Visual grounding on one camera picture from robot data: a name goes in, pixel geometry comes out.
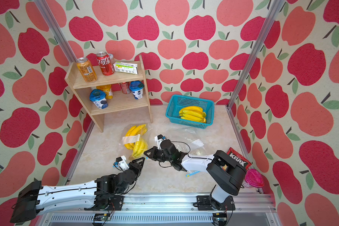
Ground aluminium front rail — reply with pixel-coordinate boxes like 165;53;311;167
36;193;281;226

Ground blue yogurt cup right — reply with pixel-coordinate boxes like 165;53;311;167
130;81;145;99

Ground aluminium corner post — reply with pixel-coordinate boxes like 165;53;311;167
34;0;76;63
227;0;284;109

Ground wooden shelf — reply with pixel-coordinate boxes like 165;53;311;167
64;54;153;133

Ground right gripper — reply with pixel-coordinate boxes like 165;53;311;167
144;145;173;163

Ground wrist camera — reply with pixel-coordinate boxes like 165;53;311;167
114;155;129;171
154;134;167;150

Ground zip-top bag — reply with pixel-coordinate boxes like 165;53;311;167
168;127;210;177
120;123;152;160

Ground green white box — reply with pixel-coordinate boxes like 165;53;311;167
113;61;138;74

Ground small red can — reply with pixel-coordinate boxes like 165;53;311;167
120;82;131;94

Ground banana bunch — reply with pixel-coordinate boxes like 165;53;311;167
179;106;207;123

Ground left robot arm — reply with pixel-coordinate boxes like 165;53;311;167
10;157;145;223

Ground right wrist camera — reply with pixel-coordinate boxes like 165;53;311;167
154;134;167;150

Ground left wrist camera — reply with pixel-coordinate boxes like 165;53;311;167
114;155;129;171

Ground bananas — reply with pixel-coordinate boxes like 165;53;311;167
122;124;148;160

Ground left aluminium corner post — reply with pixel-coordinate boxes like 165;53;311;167
34;0;76;63

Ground orange soda can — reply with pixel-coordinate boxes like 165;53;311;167
76;57;98;82

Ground right aluminium corner post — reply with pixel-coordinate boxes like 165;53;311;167
227;0;284;109

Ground red cola can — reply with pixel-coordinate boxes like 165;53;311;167
96;51;115;76

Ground teal plastic basket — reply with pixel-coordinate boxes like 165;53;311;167
166;95;214;129

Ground red chips bag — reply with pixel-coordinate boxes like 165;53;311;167
227;147;252;170

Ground yellow yogurt cup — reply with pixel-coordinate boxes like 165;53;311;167
96;84;113;99

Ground blue yogurt cup left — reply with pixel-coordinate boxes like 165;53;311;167
89;89;108;109

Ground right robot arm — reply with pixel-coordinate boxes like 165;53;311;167
144;138;247;211

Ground blue yogurt cup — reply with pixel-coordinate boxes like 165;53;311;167
89;89;108;109
130;81;145;99

